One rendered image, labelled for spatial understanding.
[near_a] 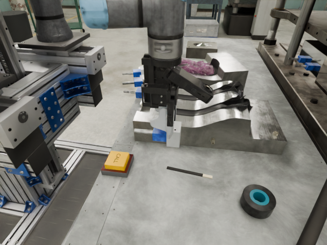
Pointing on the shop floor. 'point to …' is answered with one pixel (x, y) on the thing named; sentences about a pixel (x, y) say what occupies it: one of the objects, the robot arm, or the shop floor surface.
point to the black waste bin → (18, 25)
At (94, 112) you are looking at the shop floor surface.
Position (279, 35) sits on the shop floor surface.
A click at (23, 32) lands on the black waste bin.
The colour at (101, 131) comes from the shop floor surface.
